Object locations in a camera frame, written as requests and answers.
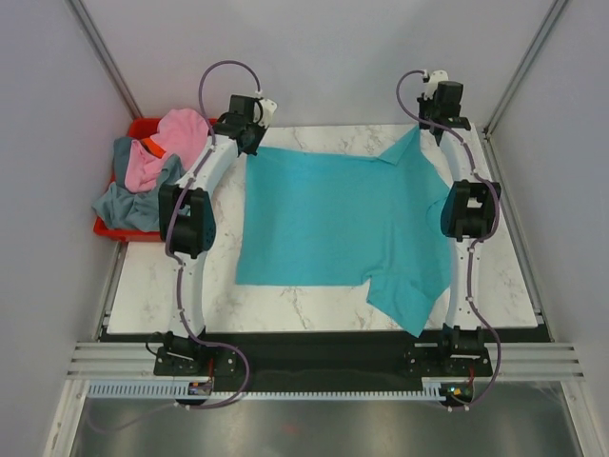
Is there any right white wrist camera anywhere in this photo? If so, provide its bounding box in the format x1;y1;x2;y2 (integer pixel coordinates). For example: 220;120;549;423
422;70;449;99

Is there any white slotted cable duct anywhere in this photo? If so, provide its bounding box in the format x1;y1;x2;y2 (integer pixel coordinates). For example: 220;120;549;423
87;380;473;405

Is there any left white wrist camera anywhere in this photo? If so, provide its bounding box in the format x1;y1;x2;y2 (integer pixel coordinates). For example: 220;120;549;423
255;98;278;129

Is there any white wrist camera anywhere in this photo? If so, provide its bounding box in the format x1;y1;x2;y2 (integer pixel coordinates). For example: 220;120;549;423
255;98;278;129
422;70;449;99

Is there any aluminium extrusion rail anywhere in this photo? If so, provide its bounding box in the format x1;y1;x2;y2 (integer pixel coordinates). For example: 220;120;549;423
67;343;584;382

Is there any pink t shirt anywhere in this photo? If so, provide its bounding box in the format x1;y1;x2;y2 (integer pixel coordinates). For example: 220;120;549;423
127;109;209;192

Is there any grey t shirt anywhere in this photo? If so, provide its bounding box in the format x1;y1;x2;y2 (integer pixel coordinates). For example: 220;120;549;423
92;137;185;232

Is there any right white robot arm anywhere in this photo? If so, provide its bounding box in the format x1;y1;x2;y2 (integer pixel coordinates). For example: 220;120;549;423
418;70;501;375

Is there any corner frame post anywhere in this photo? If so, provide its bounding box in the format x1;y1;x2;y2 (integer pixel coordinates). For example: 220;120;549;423
66;0;143;119
482;0;571;137

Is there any right corner frame post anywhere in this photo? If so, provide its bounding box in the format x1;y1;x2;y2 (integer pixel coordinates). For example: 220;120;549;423
482;0;571;137

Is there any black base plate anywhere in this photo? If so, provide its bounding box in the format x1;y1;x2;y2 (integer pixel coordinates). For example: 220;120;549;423
128;330;493;391

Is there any left corner frame post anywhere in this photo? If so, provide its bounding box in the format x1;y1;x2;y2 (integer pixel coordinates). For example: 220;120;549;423
66;0;143;119

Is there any teal t shirt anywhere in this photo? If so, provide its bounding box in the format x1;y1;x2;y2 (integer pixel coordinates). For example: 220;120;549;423
236;129;451;336

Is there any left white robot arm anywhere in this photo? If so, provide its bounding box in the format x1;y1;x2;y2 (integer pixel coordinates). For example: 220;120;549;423
158;93;277;342

